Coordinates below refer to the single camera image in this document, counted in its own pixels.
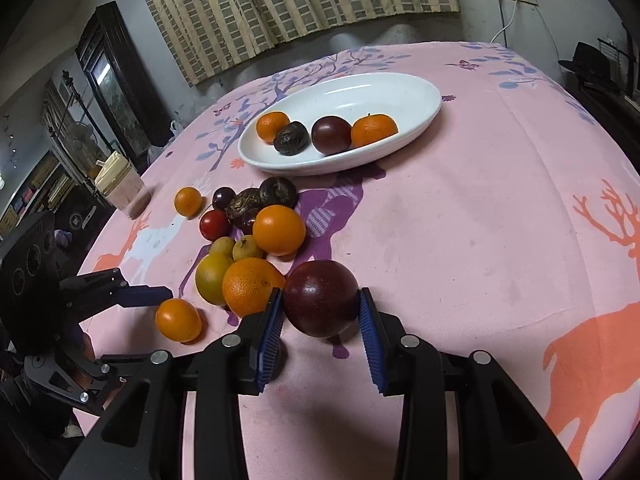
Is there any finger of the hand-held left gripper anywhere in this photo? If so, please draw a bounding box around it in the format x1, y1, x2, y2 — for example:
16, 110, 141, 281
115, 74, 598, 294
61, 268, 174, 319
100, 353, 157, 376

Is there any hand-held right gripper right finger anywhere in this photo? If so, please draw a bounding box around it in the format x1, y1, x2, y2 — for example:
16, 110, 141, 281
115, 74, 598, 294
357, 287, 583, 480

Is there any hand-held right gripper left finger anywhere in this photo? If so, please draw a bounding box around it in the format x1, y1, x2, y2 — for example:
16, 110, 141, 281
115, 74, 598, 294
59, 287, 286, 480

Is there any large smooth purple passion fruit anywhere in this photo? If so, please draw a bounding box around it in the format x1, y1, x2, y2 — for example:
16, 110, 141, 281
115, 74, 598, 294
283, 260, 361, 339

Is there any white oval plate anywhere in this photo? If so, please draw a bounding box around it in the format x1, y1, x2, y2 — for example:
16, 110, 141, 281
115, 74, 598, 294
237, 72, 442, 177

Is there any large orange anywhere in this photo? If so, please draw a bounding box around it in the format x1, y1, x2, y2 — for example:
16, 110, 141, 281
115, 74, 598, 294
252, 205, 307, 257
222, 257, 286, 318

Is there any greenish yellow orange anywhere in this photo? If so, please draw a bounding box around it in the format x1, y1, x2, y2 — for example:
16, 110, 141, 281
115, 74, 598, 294
195, 253, 235, 306

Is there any small yellow-green fruit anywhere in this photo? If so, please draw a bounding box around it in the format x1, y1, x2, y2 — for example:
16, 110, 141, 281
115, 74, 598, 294
208, 236, 236, 259
232, 234, 265, 262

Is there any red cherry tomato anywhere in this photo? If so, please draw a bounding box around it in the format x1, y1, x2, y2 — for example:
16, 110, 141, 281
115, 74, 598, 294
199, 209, 231, 241

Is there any small orange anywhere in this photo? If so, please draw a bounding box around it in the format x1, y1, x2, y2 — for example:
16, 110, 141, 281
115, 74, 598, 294
174, 186, 203, 217

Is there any plastic jar with beige lid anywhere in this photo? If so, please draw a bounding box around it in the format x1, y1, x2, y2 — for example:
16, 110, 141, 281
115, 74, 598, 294
94, 151, 152, 220

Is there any dark purple plum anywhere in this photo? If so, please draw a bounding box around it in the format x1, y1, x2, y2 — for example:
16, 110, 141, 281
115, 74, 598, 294
212, 186, 237, 211

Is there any wrinkled brown passion fruit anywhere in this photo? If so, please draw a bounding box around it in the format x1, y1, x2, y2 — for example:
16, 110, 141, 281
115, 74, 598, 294
225, 188, 263, 224

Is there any wrinkled dark passion fruit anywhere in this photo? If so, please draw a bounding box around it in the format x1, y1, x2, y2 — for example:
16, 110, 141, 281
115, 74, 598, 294
273, 121, 313, 156
258, 176, 299, 208

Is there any pink printed tablecloth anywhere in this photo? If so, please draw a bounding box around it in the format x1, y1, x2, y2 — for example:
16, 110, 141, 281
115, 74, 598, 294
72, 41, 640, 480

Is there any dark wooden cabinet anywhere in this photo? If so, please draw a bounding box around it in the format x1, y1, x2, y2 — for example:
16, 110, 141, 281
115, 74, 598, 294
75, 1, 173, 162

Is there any checked beige curtain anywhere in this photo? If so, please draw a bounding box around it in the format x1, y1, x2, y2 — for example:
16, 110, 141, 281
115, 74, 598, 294
131, 0, 461, 87

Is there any black hat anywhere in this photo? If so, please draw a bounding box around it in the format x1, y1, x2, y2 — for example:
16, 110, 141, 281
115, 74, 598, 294
558, 41, 624, 92

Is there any white cable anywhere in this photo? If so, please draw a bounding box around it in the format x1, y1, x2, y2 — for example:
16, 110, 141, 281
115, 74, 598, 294
492, 0, 521, 49

